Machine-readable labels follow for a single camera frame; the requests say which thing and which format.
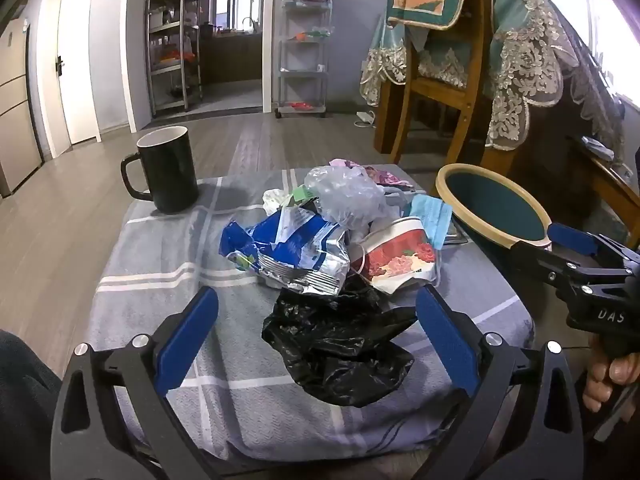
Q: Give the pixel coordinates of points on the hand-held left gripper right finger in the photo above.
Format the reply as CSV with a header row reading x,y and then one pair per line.
x,y
447,340

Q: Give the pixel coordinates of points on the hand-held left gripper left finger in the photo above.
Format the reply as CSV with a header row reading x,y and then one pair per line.
x,y
187,345

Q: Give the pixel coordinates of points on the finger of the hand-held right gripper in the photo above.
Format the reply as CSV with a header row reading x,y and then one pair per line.
x,y
572,239
540,262

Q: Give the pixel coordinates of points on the green bin with beige rim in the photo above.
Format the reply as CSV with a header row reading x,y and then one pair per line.
x,y
495,205

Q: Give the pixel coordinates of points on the floral paper cup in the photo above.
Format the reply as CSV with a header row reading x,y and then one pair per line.
x,y
405,257

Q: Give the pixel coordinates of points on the black plastic bag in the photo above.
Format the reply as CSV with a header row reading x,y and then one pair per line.
x,y
340,350

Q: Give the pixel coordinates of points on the blue face mask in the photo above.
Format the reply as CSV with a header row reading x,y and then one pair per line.
x,y
432,217

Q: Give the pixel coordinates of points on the blue foil snack wrapper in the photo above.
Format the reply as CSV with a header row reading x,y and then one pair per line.
x,y
290,250

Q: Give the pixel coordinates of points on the white tissue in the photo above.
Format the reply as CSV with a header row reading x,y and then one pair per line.
x,y
274,201

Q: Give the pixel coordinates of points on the clear plastic bag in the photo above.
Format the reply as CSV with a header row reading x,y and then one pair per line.
x,y
350,195

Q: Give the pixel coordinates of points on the person's right hand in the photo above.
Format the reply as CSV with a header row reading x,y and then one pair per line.
x,y
607,375

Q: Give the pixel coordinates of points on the grey plaid blanket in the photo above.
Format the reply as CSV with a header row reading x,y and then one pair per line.
x,y
150,280

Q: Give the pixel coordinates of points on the plastic wrapped package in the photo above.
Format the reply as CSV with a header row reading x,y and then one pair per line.
x,y
597,147

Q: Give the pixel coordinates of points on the person's dark trouser leg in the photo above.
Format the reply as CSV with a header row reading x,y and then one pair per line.
x,y
25,405

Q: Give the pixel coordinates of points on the table with lace cloth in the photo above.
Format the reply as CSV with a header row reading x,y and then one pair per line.
x,y
530,70

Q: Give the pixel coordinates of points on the black mug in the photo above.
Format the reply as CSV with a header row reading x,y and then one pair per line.
x,y
167,170

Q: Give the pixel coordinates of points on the wooden chair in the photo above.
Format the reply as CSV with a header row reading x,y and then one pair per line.
x,y
442,92

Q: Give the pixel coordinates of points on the white power strip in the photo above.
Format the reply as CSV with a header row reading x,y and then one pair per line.
x,y
364,119

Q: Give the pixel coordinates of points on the grey refrigerator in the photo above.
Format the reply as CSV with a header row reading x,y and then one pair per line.
x,y
17,120

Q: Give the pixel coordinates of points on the kitchen counter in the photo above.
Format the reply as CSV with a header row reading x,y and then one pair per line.
x,y
230,57

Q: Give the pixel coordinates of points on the white trolley cart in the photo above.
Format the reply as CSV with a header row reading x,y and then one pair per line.
x,y
302,75

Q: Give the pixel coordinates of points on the metal shelf rack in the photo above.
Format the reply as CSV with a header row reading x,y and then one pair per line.
x,y
172,50

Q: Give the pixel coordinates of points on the white door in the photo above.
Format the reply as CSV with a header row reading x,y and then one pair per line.
x,y
80,60

